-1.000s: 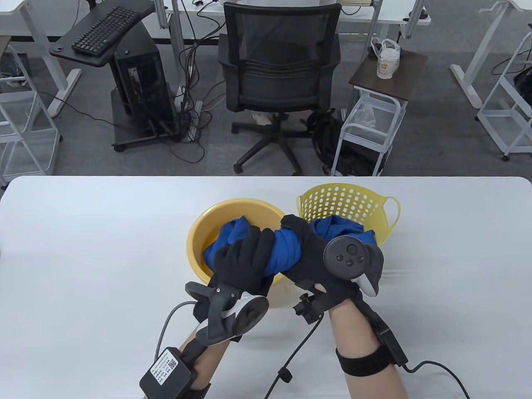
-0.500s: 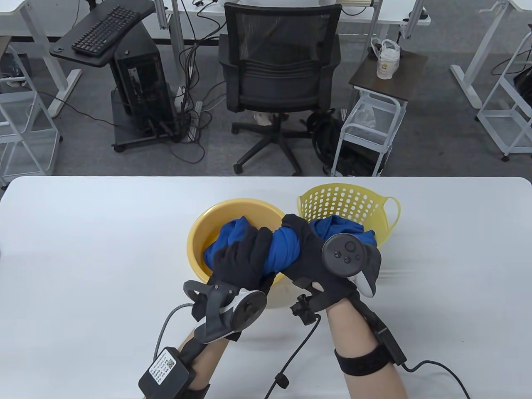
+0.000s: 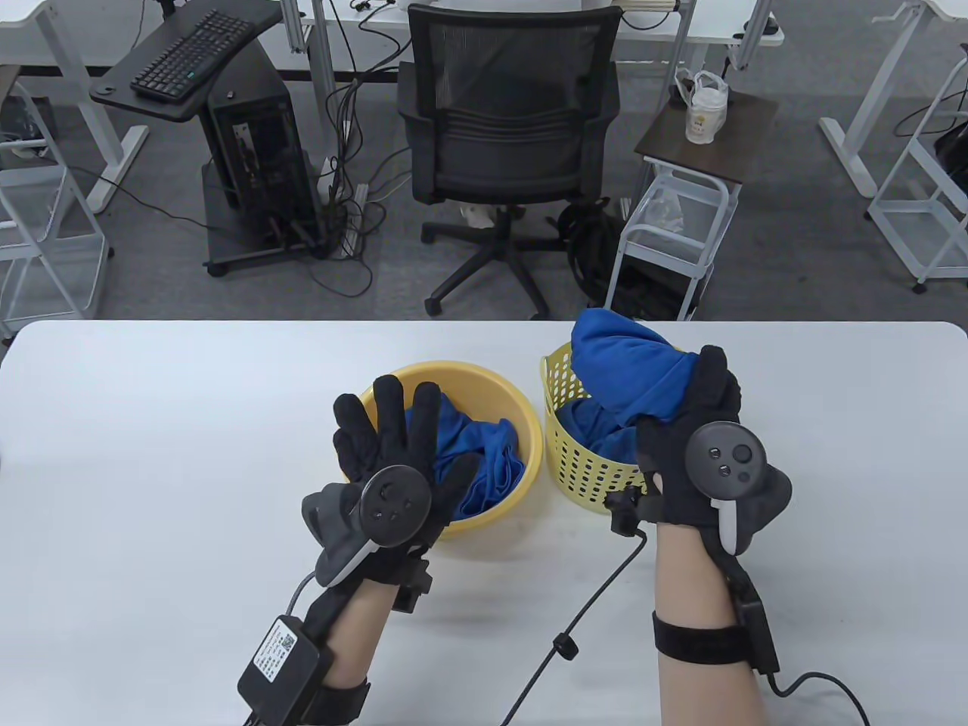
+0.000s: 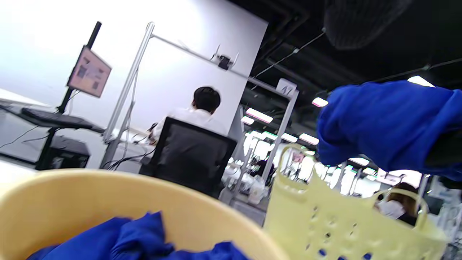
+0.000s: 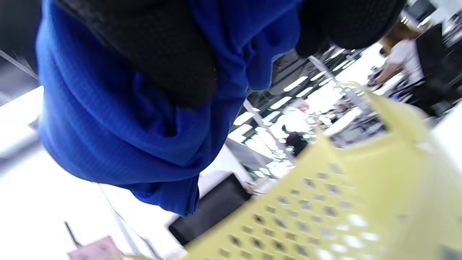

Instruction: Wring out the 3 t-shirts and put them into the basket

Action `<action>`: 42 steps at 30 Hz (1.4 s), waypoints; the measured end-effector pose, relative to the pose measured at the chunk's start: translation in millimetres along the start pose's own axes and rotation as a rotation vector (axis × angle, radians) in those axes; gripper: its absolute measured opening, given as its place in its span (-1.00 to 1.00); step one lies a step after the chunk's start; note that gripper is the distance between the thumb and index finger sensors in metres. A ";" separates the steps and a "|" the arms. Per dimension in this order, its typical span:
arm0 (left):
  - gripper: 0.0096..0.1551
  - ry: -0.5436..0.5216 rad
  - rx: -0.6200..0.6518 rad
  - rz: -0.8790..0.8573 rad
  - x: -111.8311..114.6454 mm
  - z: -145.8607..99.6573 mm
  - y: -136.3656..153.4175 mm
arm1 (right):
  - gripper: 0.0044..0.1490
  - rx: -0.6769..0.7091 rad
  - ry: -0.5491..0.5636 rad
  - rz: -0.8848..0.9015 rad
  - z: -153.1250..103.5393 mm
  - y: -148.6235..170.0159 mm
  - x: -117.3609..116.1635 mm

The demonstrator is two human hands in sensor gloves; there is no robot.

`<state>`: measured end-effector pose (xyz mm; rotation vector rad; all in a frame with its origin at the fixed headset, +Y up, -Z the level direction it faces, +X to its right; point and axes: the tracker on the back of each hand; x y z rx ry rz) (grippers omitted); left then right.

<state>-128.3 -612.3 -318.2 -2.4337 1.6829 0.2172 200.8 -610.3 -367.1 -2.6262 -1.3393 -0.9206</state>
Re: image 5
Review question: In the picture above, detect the person's right hand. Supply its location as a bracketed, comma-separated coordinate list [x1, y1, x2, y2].
[54, 0, 406, 108]

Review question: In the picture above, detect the black mesh office chair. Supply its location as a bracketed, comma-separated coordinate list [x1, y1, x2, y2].
[169, 173, 252, 247]

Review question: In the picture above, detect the blue t-shirt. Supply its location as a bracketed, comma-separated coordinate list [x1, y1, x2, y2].
[36, 0, 302, 217]

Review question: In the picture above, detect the yellow perforated plastic basket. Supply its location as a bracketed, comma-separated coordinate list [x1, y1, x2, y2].
[184, 82, 462, 260]

